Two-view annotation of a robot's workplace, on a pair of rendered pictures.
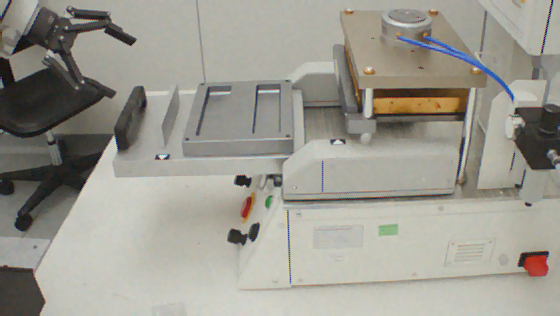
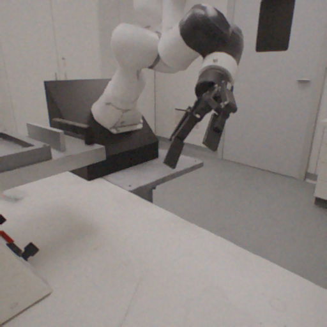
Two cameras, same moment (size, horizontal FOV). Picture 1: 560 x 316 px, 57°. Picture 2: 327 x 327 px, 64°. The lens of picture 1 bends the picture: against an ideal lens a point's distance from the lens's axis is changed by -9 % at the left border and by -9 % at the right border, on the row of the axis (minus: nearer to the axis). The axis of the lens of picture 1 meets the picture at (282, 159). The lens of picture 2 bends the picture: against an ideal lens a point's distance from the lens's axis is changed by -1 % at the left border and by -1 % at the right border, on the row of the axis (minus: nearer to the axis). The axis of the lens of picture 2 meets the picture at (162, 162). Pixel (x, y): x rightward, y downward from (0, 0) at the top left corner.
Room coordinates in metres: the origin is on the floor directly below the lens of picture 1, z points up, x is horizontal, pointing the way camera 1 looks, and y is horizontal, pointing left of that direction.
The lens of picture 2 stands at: (1.35, -0.08, 1.12)
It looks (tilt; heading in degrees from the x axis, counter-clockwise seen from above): 20 degrees down; 129
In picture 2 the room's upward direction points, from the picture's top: straight up
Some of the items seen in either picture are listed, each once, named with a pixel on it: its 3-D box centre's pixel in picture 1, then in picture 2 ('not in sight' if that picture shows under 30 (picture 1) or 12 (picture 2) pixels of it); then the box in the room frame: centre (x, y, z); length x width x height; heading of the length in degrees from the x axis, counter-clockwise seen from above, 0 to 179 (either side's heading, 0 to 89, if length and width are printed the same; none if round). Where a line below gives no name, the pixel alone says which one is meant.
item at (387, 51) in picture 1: (427, 58); not in sight; (0.77, -0.23, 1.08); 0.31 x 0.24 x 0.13; 179
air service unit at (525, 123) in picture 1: (528, 148); not in sight; (0.57, -0.32, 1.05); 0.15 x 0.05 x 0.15; 179
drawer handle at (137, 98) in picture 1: (131, 115); (71, 130); (0.81, 0.25, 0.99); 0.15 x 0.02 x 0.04; 179
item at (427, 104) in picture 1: (404, 65); not in sight; (0.79, -0.20, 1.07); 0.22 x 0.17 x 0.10; 179
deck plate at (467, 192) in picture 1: (418, 138); not in sight; (0.79, -0.23, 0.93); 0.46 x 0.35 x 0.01; 89
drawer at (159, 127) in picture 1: (213, 121); (11, 151); (0.80, 0.11, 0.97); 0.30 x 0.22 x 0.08; 89
